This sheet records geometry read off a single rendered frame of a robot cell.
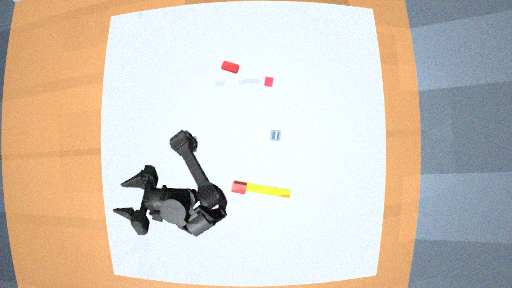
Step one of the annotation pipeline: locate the small pink cube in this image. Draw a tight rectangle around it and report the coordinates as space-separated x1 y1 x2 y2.
264 76 273 87

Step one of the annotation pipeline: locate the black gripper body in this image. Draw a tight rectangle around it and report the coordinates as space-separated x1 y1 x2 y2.
130 165 171 236

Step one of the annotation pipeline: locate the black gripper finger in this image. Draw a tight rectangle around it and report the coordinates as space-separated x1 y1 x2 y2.
112 207 134 221
120 169 145 190

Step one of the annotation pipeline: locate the pink rectangular block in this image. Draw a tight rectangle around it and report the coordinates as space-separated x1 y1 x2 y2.
221 61 239 74

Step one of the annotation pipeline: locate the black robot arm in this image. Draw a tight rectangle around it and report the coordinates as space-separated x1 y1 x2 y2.
149 130 228 237

